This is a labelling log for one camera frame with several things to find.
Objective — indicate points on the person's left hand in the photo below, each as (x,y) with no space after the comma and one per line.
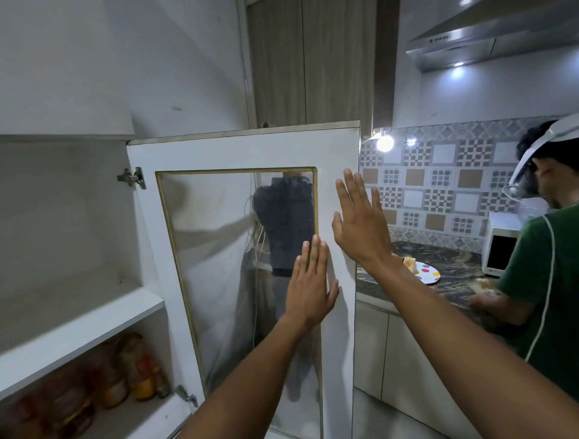
(307,294)

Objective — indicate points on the person's right hand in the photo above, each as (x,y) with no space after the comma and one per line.
(362,230)

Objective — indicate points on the person's right middle finger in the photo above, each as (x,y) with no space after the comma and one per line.
(351,187)

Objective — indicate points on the person's right little finger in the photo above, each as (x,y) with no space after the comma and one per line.
(376,203)

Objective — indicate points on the person's left little finger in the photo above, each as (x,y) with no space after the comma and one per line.
(297,270)

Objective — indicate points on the person's right thumb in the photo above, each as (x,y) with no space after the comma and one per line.
(337,226)

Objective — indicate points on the person's left thumb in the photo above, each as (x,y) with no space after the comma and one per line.
(334,291)

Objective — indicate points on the person's left middle finger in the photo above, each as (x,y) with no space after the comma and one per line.
(315,258)

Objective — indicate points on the white glass-panel cabinet door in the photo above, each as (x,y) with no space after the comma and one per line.
(339,153)

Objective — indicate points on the person's right forearm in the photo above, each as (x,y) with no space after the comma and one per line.
(461,343)

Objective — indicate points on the person's left forearm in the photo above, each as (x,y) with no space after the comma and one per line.
(253,384)

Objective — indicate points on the bread slice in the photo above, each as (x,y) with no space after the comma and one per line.
(481,285)
(409,264)

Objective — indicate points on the white plate with coloured dots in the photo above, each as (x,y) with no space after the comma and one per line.
(427,273)

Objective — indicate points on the white base cabinets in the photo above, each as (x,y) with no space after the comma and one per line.
(407,362)

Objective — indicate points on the white microwave oven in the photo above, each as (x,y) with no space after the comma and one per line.
(500,248)

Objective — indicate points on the tall wooden cabinet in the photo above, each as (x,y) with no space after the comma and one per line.
(312,59)

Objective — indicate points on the metal door hinge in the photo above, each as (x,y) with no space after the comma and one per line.
(186,396)
(132,177)

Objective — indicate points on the small green bottle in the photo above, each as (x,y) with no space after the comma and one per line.
(163,384)

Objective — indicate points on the jar with orange label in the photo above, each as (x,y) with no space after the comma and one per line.
(138,368)

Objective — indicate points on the steel range hood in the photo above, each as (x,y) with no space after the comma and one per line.
(479,36)

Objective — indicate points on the brown food jar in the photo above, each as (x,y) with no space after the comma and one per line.
(68,400)
(107,380)
(20,418)

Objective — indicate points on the white cabinet shelf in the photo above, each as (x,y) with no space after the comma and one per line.
(68,321)

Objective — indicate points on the glowing wall light bulb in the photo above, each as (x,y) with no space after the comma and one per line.
(385,143)

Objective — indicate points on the white head-worn camera rig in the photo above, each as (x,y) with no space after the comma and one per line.
(529,156)

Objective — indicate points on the white wall cabinet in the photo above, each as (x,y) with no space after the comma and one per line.
(59,203)

